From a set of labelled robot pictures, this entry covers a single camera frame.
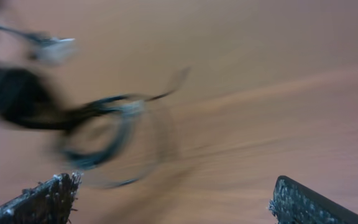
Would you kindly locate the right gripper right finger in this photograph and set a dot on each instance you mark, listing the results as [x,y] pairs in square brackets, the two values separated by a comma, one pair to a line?
[294,203]

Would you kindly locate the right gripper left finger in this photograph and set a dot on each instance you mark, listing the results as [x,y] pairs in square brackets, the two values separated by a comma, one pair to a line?
[50,202]

